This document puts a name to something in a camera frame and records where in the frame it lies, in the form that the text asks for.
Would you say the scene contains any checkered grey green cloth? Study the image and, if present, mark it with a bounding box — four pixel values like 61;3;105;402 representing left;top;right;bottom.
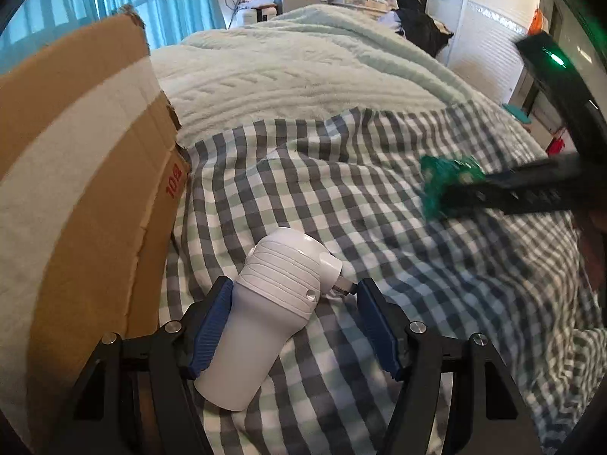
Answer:
159;102;606;454

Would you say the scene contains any pale green knitted blanket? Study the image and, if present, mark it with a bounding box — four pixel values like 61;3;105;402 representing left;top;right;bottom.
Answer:
151;4;542;157

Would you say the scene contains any brown cardboard box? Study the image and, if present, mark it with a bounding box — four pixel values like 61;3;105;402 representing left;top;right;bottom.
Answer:
1;10;188;452

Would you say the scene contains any green foil sachet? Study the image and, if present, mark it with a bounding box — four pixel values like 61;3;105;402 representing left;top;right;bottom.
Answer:
420;155;486;220

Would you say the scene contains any purple stool teal seat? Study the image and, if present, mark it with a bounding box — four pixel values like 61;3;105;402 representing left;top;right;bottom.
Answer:
502;104;532;129

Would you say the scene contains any white plastic bottle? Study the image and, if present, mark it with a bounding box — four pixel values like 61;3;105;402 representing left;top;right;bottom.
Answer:
195;227;343;412

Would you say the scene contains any blue curtain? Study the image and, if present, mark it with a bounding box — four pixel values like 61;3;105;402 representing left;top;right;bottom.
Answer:
1;0;225;73

